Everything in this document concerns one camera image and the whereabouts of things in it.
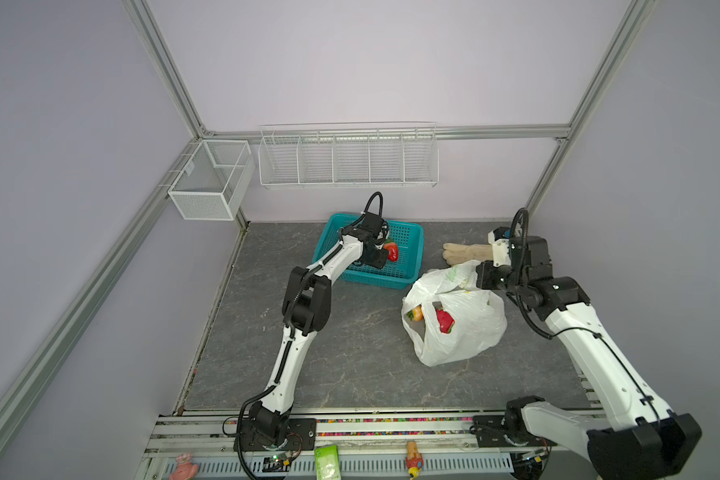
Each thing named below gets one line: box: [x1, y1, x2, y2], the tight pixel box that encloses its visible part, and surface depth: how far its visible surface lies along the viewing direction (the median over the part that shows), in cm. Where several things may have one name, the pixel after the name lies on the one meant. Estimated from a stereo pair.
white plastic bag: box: [401, 260, 508, 367], surface depth 74 cm
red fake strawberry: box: [384, 239, 399, 262], surface depth 110 cm
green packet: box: [314, 445, 341, 480], surface depth 70 cm
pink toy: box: [168, 453, 199, 480], surface depth 69 cm
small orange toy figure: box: [406, 441, 424, 480], surface depth 70 cm
